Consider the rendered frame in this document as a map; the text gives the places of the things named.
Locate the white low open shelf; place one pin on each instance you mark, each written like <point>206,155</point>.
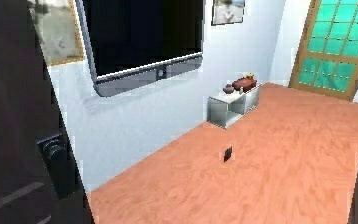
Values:
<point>232,106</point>

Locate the dark red round pot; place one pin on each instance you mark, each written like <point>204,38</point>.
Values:
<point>228,89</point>

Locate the small black square object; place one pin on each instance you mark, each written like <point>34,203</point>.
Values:
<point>227,153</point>

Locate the dark red box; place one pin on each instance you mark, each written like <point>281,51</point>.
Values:
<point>244,84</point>

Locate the small yellow object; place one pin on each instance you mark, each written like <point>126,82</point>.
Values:
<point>250,76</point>

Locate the dark brown room door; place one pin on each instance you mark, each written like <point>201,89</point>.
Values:
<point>17,110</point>

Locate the wooden door with green panes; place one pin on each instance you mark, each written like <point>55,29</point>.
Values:
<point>333,46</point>

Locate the black wall television set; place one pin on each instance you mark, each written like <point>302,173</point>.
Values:
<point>143,40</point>

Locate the dark framed wall picture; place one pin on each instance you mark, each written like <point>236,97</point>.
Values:
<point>227,11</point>

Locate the gold framed wall picture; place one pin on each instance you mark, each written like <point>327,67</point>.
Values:
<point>58,31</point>

